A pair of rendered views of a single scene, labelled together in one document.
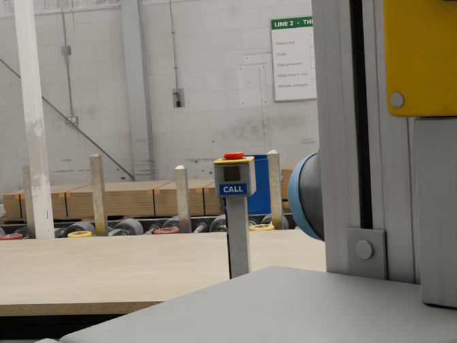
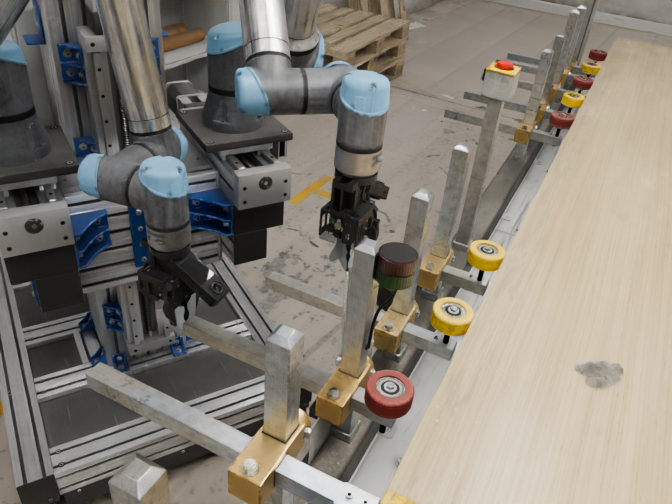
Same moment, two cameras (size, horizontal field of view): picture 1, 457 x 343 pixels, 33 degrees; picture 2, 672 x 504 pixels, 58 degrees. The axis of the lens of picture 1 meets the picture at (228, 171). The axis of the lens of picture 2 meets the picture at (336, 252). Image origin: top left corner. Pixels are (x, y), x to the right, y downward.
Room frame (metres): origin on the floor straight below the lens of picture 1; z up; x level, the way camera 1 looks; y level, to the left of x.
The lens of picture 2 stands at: (1.48, -1.53, 1.64)
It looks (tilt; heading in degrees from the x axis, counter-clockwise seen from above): 34 degrees down; 104
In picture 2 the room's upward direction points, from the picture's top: 6 degrees clockwise
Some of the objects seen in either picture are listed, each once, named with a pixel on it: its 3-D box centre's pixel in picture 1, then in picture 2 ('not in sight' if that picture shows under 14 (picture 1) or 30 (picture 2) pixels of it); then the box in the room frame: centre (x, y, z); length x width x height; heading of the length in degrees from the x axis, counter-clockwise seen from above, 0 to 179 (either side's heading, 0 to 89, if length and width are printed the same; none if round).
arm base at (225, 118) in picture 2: not in sight; (233, 102); (0.86, -0.22, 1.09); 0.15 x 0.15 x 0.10
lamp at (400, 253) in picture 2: not in sight; (388, 307); (1.38, -0.77, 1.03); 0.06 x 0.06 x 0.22; 80
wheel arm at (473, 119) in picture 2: not in sight; (501, 126); (1.50, 0.69, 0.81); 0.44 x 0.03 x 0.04; 170
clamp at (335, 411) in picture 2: not in sight; (347, 386); (1.34, -0.78, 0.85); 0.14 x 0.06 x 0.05; 80
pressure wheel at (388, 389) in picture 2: not in sight; (386, 408); (1.41, -0.82, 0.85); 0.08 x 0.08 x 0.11
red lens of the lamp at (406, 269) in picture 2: not in sight; (397, 259); (1.39, -0.77, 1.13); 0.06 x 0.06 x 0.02
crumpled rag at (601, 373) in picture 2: not in sight; (602, 369); (1.76, -0.64, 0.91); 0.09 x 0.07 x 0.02; 25
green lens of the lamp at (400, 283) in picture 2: not in sight; (395, 272); (1.39, -0.77, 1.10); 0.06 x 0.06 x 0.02
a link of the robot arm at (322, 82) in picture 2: not in sight; (335, 90); (1.21, -0.57, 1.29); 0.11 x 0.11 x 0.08; 32
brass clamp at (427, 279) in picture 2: not in sight; (435, 265); (1.42, -0.29, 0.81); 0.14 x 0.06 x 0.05; 80
